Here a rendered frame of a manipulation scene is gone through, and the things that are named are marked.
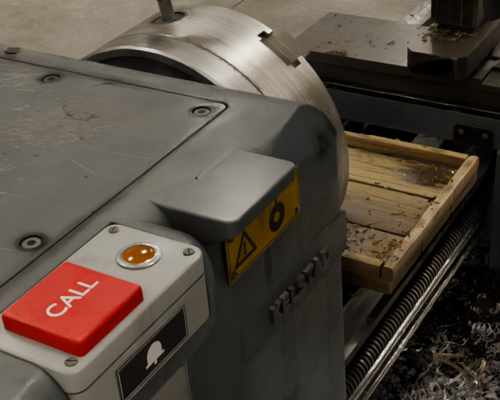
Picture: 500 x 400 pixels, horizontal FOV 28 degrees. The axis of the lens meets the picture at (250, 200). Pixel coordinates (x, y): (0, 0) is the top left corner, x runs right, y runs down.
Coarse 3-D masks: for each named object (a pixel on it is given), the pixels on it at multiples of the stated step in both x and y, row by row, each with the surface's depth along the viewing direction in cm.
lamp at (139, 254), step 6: (138, 246) 64; (144, 246) 64; (126, 252) 63; (132, 252) 63; (138, 252) 63; (144, 252) 63; (150, 252) 63; (126, 258) 63; (132, 258) 63; (138, 258) 63; (144, 258) 63; (150, 258) 63
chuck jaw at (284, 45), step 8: (264, 40) 102; (272, 40) 103; (280, 40) 106; (288, 40) 106; (296, 40) 107; (272, 48) 102; (280, 48) 103; (288, 48) 103; (296, 48) 106; (304, 48) 107; (280, 56) 102; (288, 56) 103; (296, 56) 103; (304, 56) 106; (288, 64) 102
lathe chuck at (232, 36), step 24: (144, 24) 104; (168, 24) 102; (192, 24) 101; (216, 24) 102; (240, 24) 102; (216, 48) 98; (240, 48) 99; (264, 48) 100; (240, 72) 97; (264, 72) 98; (288, 72) 100; (312, 72) 102; (288, 96) 99; (312, 96) 101; (336, 120) 103
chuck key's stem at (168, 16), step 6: (156, 0) 103; (162, 0) 102; (168, 0) 103; (162, 6) 103; (168, 6) 103; (162, 12) 103; (168, 12) 103; (162, 18) 104; (168, 18) 103; (174, 18) 104
